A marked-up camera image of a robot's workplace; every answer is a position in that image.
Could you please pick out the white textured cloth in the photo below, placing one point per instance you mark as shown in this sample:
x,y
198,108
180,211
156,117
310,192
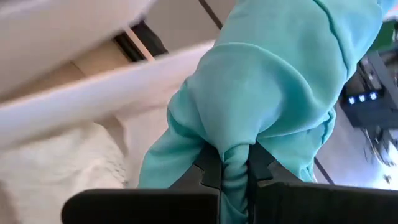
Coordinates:
x,y
46,174

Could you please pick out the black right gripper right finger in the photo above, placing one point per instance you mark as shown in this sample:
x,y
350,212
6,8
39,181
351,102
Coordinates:
x,y
311,205

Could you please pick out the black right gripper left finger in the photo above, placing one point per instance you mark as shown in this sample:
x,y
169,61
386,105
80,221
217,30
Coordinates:
x,y
155,205

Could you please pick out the white perforated plastic basket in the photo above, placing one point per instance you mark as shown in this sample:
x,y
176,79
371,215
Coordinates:
x,y
93,93

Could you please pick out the teal cloth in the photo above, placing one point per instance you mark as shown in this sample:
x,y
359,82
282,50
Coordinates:
x,y
264,87

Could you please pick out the black box with blue lights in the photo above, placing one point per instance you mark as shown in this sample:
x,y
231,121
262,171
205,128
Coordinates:
x,y
370,109

